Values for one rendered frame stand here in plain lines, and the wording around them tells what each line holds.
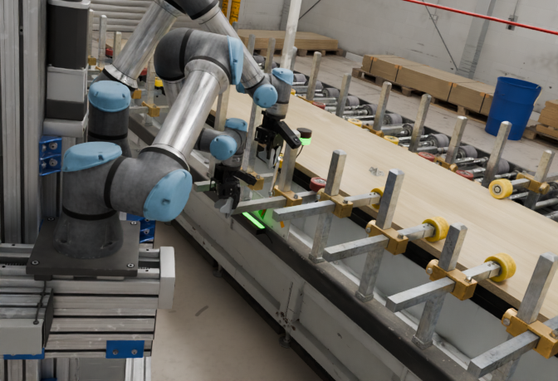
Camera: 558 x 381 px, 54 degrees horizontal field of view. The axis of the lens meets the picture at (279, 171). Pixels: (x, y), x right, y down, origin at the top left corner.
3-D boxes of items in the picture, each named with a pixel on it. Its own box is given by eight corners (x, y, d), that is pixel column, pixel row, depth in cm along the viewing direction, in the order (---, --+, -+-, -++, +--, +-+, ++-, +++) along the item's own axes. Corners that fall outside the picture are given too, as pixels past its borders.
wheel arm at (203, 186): (196, 194, 213) (198, 184, 212) (193, 191, 216) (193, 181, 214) (285, 182, 239) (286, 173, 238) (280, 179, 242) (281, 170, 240)
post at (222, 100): (211, 179, 252) (223, 84, 236) (205, 175, 256) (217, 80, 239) (219, 178, 255) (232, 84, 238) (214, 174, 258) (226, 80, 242)
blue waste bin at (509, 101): (513, 144, 679) (533, 87, 652) (472, 129, 716) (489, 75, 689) (534, 139, 717) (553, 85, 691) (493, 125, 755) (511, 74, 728)
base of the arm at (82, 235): (46, 257, 116) (47, 216, 112) (58, 223, 129) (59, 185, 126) (121, 260, 120) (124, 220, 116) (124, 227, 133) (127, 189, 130)
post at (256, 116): (241, 207, 235) (257, 100, 218) (237, 204, 238) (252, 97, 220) (247, 207, 237) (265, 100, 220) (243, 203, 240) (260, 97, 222)
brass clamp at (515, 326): (545, 360, 131) (553, 343, 129) (496, 327, 141) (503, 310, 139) (559, 353, 135) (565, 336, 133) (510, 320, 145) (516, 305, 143)
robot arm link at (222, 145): (196, 156, 171) (208, 146, 181) (231, 164, 170) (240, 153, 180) (199, 133, 168) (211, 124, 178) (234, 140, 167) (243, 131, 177)
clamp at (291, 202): (290, 212, 207) (292, 200, 205) (270, 197, 216) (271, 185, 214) (301, 210, 210) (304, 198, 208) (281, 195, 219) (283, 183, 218)
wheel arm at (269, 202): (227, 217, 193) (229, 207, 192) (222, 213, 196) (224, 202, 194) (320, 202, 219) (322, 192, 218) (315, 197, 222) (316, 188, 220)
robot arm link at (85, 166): (80, 186, 127) (81, 131, 122) (134, 199, 125) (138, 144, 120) (49, 206, 116) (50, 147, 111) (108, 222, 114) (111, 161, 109)
